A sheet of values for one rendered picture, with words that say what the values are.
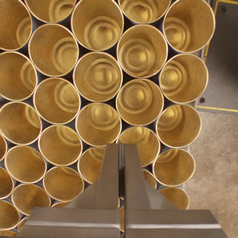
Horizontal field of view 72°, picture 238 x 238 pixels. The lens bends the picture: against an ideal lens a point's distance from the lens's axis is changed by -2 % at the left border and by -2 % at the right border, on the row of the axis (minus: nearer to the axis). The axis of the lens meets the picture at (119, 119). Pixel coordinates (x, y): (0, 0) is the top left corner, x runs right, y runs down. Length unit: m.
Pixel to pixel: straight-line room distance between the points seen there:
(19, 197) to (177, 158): 0.31
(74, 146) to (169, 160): 0.19
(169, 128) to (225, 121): 1.45
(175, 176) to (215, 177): 1.70
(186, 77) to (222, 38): 0.97
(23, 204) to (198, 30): 0.42
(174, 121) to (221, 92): 0.99
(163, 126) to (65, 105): 0.19
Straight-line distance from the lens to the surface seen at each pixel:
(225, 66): 1.30
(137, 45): 0.32
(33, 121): 0.37
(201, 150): 1.79
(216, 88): 1.29
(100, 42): 0.32
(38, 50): 0.30
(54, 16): 0.35
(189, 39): 0.34
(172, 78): 0.33
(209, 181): 2.01
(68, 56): 0.33
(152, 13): 0.34
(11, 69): 0.34
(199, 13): 0.30
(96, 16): 0.33
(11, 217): 0.44
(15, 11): 0.34
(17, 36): 0.37
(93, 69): 0.32
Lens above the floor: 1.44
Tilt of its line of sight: 73 degrees down
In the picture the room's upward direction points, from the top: 179 degrees counter-clockwise
